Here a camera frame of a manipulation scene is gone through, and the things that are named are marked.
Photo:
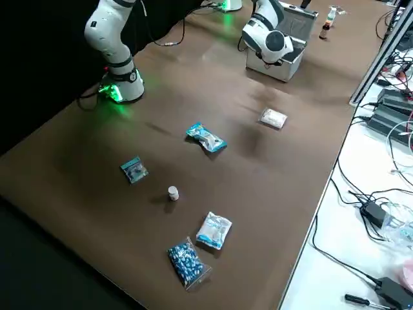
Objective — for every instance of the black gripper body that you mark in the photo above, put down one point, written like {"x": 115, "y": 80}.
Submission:
{"x": 306, "y": 3}

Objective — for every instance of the aluminium medicine case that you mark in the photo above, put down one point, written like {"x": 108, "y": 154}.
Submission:
{"x": 290, "y": 69}

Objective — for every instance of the white cotton packet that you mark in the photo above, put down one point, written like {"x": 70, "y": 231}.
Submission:
{"x": 273, "y": 118}

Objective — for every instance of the blue clear gauze packet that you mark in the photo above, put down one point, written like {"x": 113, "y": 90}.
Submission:
{"x": 206, "y": 138}

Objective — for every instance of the small teal packet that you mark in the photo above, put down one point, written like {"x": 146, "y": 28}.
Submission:
{"x": 134, "y": 170}

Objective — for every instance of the grey power supply box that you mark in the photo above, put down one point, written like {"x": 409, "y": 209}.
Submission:
{"x": 387, "y": 124}
{"x": 395, "y": 98}

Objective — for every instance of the clear bottle with white cap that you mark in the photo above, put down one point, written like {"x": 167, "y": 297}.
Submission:
{"x": 331, "y": 13}

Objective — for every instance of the brown bottle with orange cap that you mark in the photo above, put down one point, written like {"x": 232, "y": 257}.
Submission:
{"x": 324, "y": 31}

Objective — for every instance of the swab packet with black label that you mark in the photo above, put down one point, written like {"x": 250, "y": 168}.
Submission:
{"x": 341, "y": 11}

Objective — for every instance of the black power adapter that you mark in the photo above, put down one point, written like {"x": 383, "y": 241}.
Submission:
{"x": 372, "y": 213}
{"x": 392, "y": 290}

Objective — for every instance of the small white pill bottle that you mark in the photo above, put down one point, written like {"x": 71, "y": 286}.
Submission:
{"x": 173, "y": 193}

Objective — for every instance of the clear plastic bag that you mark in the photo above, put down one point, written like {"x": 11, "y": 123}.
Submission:
{"x": 398, "y": 229}

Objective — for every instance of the white packet with blue print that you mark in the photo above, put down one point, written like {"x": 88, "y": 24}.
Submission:
{"x": 213, "y": 230}

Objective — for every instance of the blue white capsule bag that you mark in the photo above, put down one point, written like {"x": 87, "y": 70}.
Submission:
{"x": 185, "y": 262}

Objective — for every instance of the pink plastic item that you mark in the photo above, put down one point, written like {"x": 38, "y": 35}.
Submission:
{"x": 406, "y": 274}

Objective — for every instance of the aluminium frame profile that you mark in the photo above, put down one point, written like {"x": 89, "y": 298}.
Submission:
{"x": 377, "y": 61}

